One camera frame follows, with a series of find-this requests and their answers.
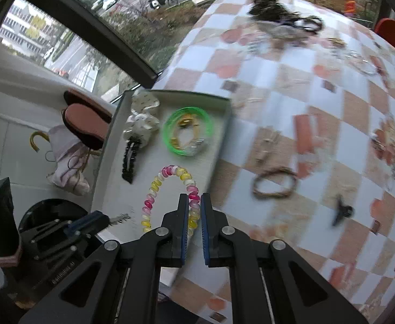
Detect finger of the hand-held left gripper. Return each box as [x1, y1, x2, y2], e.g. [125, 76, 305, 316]
[31, 211, 110, 244]
[35, 234, 92, 261]

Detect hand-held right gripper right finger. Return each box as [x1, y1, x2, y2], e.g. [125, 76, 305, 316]
[200, 192, 370, 324]

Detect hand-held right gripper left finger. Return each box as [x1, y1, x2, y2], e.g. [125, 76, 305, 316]
[19, 193, 190, 324]

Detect silver hair clip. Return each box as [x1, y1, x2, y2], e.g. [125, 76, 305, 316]
[108, 213, 131, 226]

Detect pastel spiral hair tie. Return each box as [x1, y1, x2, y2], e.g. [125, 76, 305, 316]
[140, 165, 200, 239]

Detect white shallow box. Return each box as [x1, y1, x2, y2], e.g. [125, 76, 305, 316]
[90, 89, 234, 288]

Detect black snap hair clip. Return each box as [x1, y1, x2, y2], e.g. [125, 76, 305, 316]
[121, 135, 142, 185]

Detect green plastic bangle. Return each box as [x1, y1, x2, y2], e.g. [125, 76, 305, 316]
[163, 107, 214, 157]

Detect yellow cord bracelet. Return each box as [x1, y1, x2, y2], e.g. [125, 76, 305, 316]
[168, 116, 202, 150]

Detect cream polka-dot scrunchie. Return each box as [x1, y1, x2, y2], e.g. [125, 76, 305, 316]
[122, 89, 161, 148]

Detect pale pink cloth bag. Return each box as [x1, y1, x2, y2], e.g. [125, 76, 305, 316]
[46, 124, 91, 197]

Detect small beige hair clip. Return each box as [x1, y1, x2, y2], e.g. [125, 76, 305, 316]
[254, 131, 281, 164]

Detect black claw clip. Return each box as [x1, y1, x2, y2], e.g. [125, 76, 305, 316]
[331, 195, 355, 227]

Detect checkered tablecloth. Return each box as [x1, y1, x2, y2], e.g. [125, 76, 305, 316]
[149, 0, 395, 324]

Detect small dark earrings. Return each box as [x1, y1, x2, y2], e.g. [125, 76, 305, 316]
[370, 133, 386, 151]

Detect white lace hair band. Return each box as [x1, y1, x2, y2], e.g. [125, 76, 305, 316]
[258, 22, 307, 50]

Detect black floral scrunchie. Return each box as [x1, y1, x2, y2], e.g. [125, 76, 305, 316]
[248, 0, 290, 20]

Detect red plastic chair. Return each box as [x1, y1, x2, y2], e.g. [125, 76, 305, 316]
[374, 18, 395, 65]

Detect brown braided bracelet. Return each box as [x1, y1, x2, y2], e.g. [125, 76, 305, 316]
[252, 166, 298, 200]

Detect yellow umbrella handle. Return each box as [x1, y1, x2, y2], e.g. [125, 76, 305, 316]
[29, 130, 50, 153]

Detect dark window frame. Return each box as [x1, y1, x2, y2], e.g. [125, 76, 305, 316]
[0, 0, 166, 82]

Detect silver bead bracelet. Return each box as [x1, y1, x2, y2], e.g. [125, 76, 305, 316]
[344, 50, 382, 77]

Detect black hair ties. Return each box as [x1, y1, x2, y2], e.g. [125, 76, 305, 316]
[278, 13, 325, 35]

